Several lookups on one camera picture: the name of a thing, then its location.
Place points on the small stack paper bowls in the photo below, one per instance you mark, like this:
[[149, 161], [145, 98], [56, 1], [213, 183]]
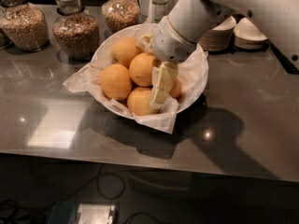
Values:
[[248, 36]]

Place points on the large stack paper bowls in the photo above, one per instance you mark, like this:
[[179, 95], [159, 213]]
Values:
[[219, 38]]

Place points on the clear glass bottle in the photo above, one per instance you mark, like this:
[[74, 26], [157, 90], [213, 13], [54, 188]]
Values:
[[159, 8]]

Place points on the white bowl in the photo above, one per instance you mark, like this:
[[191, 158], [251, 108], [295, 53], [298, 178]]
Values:
[[192, 74]]

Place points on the glass cereal jar left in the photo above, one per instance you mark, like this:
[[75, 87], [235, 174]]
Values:
[[24, 25]]

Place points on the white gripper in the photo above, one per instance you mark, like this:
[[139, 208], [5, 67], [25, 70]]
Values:
[[169, 44]]

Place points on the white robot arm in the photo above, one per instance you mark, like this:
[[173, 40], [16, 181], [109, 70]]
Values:
[[278, 20]]

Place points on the glass cereal jar right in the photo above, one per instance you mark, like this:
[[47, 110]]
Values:
[[120, 14]]

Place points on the orange front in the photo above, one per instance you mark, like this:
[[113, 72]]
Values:
[[138, 102]]

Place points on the orange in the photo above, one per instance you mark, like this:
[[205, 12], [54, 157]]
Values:
[[140, 69], [115, 82], [176, 90], [124, 50], [138, 102]]

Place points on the glass cereal jar middle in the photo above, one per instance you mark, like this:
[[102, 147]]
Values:
[[76, 32]]

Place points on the glass jar far left edge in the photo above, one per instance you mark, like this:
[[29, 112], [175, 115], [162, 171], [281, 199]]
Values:
[[4, 40]]

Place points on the silver box on floor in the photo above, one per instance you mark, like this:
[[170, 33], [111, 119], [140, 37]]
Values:
[[84, 213]]

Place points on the glass cereal jar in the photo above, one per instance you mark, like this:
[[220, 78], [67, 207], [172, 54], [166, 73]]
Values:
[[24, 25], [120, 14], [76, 32]]

